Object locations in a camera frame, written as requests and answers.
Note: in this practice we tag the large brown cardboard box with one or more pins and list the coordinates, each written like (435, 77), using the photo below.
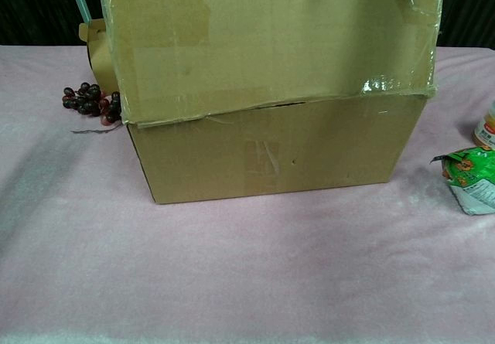
(270, 89)

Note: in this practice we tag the small kraft paper box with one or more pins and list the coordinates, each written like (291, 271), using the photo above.
(98, 62)

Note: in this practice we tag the pink fleece tablecloth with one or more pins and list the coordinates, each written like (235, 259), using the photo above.
(232, 274)

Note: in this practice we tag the dark red grape bunch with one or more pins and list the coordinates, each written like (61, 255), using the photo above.
(87, 98)

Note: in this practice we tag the green snack bag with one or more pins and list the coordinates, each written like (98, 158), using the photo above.
(472, 181)

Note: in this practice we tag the jar with orange label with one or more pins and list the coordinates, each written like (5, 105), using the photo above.
(485, 131)

